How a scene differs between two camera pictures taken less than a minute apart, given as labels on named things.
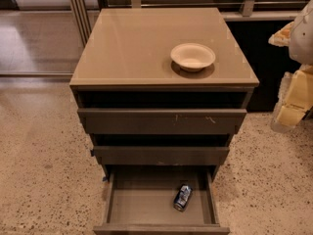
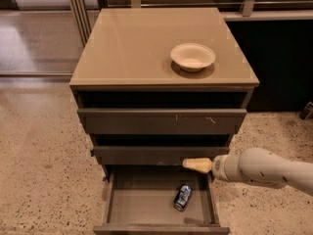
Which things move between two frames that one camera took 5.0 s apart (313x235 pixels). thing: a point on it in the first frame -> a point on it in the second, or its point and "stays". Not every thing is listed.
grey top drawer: x=156 y=121 stays
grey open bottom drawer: x=140 y=201 stays
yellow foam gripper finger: x=283 y=36 -> x=201 y=164
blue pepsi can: x=182 y=197 stays
